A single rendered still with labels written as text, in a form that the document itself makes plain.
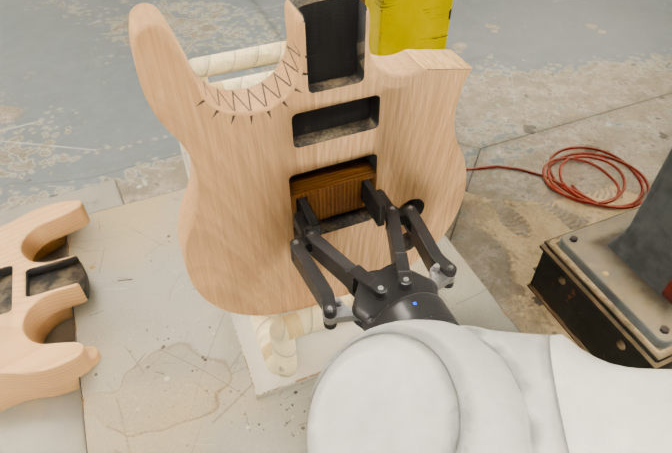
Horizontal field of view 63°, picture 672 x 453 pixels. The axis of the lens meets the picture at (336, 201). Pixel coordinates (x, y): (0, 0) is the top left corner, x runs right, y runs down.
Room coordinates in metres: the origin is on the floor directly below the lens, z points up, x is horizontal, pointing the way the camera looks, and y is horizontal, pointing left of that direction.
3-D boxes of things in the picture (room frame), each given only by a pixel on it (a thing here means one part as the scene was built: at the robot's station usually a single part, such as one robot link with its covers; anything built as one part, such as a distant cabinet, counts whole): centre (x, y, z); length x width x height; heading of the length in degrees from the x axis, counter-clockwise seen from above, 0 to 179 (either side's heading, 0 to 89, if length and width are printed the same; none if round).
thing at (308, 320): (0.42, -0.01, 1.04); 0.20 x 0.03 x 0.03; 112
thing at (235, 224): (0.46, 0.01, 1.24); 0.35 x 0.04 x 0.40; 112
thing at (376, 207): (0.44, -0.04, 1.22); 0.07 x 0.01 x 0.03; 21
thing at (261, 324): (0.42, 0.10, 0.96); 0.11 x 0.03 x 0.03; 23
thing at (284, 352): (0.39, 0.07, 0.99); 0.03 x 0.03 x 0.09
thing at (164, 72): (0.41, 0.13, 1.40); 0.07 x 0.04 x 0.10; 112
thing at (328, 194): (0.45, 0.01, 1.22); 0.10 x 0.03 x 0.05; 112
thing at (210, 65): (0.79, 0.14, 1.20); 0.20 x 0.03 x 0.03; 112
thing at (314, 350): (0.47, 0.01, 0.94); 0.27 x 0.15 x 0.01; 113
